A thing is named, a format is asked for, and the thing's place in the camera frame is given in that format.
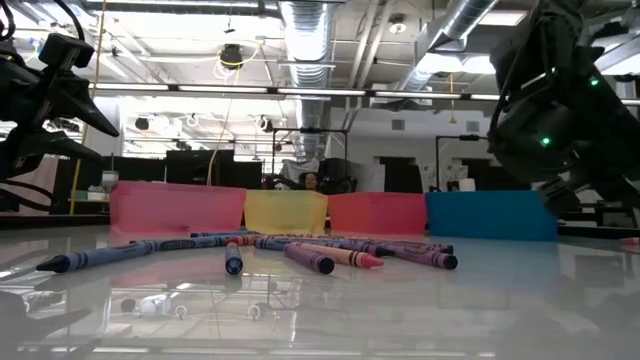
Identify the black stand frame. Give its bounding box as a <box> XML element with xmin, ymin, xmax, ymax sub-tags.
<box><xmin>435</xmin><ymin>133</ymin><xmax>506</xmax><ymax>192</ymax></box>
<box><xmin>271</xmin><ymin>127</ymin><xmax>350</xmax><ymax>192</ymax></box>

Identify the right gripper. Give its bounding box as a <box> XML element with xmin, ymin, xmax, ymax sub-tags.
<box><xmin>487</xmin><ymin>97</ymin><xmax>640</xmax><ymax>216</ymax></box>

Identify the blue plastic bin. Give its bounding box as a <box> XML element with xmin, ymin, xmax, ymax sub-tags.
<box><xmin>425</xmin><ymin>190</ymin><xmax>559</xmax><ymax>243</ymax></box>

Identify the yellow plastic bin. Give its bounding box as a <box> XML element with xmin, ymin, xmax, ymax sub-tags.
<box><xmin>243</xmin><ymin>189</ymin><xmax>330</xmax><ymax>232</ymax></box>

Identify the red crayon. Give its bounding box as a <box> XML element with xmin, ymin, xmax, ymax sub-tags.
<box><xmin>223</xmin><ymin>233</ymin><xmax>301</xmax><ymax>247</ymax></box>

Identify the black partition wall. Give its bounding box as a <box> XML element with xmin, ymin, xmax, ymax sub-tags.
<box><xmin>53</xmin><ymin>148</ymin><xmax>264</xmax><ymax>216</ymax></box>

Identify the large pink plastic bin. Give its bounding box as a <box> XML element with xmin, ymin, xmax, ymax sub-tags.
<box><xmin>109</xmin><ymin>180</ymin><xmax>248</xmax><ymax>234</ymax></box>

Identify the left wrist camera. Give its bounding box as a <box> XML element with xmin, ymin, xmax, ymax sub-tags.
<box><xmin>38</xmin><ymin>33</ymin><xmax>96</xmax><ymax>70</ymax></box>

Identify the black ceiling camera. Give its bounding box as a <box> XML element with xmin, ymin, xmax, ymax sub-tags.
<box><xmin>219</xmin><ymin>43</ymin><xmax>244</xmax><ymax>70</ymax></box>

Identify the purple crayon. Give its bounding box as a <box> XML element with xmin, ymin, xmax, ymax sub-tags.
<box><xmin>392</xmin><ymin>247</ymin><xmax>459</xmax><ymax>271</ymax></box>
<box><xmin>319</xmin><ymin>238</ymin><xmax>396</xmax><ymax>258</ymax></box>
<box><xmin>384</xmin><ymin>241</ymin><xmax>455</xmax><ymax>255</ymax></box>
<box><xmin>283</xmin><ymin>242</ymin><xmax>336</xmax><ymax>275</ymax></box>

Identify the slanted silver ventilation duct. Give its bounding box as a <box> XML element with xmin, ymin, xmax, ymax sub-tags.
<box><xmin>399</xmin><ymin>0</ymin><xmax>501</xmax><ymax>92</ymax></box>

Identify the person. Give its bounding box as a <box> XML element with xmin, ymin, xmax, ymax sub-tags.
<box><xmin>298</xmin><ymin>171</ymin><xmax>321</xmax><ymax>192</ymax></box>

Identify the small red plastic bin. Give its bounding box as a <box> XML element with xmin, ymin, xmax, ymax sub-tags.
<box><xmin>327</xmin><ymin>191</ymin><xmax>429</xmax><ymax>236</ymax></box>

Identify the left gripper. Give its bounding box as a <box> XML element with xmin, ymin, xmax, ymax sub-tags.
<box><xmin>0</xmin><ymin>47</ymin><xmax>121</xmax><ymax>180</ymax></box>

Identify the pink hanging cloth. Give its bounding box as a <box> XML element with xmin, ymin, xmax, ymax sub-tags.
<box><xmin>14</xmin><ymin>157</ymin><xmax>60</xmax><ymax>214</ymax></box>

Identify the thin yellow ceiling cable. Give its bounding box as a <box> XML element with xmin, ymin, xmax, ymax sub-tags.
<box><xmin>206</xmin><ymin>44</ymin><xmax>264</xmax><ymax>187</ymax></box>

